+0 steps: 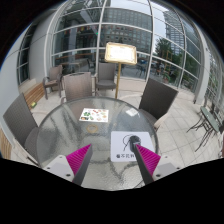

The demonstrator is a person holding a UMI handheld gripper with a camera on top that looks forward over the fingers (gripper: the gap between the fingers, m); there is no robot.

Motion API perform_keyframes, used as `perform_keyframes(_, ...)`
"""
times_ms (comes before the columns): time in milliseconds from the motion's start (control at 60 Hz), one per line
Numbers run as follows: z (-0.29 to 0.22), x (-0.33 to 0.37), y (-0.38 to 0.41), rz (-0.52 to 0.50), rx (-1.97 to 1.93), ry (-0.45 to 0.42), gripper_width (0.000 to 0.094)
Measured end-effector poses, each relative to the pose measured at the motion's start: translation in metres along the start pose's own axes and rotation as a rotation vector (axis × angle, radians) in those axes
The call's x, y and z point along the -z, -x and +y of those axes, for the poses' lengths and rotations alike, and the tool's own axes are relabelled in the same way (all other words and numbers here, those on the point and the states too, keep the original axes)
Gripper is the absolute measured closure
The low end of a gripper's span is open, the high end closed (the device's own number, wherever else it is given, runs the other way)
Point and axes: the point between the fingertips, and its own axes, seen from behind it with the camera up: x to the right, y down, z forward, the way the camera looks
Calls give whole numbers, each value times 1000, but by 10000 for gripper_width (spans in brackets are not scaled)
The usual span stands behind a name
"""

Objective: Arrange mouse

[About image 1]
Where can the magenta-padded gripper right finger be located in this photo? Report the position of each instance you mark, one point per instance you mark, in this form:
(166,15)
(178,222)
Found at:
(148,160)

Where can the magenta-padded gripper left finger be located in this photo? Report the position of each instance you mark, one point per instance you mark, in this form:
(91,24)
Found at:
(78,160)

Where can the black computer mouse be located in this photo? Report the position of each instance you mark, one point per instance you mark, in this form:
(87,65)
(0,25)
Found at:
(134,139)

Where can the laminated picture menu card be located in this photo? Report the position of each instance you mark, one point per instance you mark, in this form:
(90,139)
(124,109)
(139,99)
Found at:
(94,115)

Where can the dark wicker chair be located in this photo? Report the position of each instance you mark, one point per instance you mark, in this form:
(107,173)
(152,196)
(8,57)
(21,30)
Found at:
(20,120)
(158,96)

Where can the dark metal outdoor furniture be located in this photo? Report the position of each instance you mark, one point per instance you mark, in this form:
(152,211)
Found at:
(210,118)

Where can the wooden slat bench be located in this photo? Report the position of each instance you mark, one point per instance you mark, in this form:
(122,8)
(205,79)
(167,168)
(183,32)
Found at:
(4,145)
(33,95)

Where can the brown wicker armchair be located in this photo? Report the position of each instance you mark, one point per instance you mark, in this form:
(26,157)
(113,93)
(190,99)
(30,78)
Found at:
(55,73)

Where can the gold framed menu stand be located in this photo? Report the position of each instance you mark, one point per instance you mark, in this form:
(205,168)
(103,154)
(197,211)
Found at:
(120,52)

